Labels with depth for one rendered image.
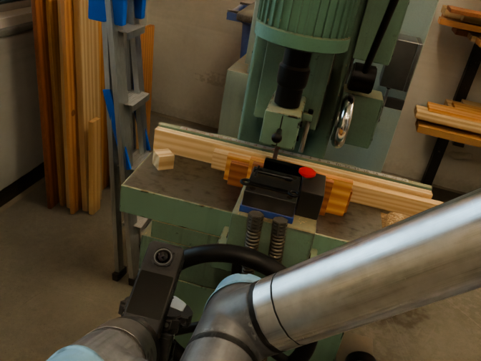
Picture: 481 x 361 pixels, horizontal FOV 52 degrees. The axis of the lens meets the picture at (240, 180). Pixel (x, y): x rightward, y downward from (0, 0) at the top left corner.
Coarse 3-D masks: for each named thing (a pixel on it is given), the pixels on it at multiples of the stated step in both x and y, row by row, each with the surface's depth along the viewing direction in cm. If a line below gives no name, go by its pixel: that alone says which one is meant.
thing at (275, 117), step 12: (276, 108) 95; (288, 108) 96; (300, 108) 98; (264, 120) 95; (276, 120) 94; (288, 120) 94; (300, 120) 93; (264, 132) 96; (288, 132) 95; (276, 144) 96; (288, 144) 96
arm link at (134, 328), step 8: (112, 320) 51; (120, 320) 51; (128, 320) 51; (96, 328) 48; (120, 328) 48; (128, 328) 49; (136, 328) 50; (144, 328) 51; (136, 336) 48; (144, 336) 50; (144, 344) 49; (152, 344) 51; (152, 352) 50; (152, 360) 50
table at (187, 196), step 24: (144, 168) 101; (192, 168) 104; (120, 192) 95; (144, 192) 94; (168, 192) 94; (192, 192) 96; (216, 192) 97; (144, 216) 96; (168, 216) 95; (192, 216) 94; (216, 216) 93; (336, 216) 97; (360, 216) 98; (336, 240) 90; (216, 264) 86
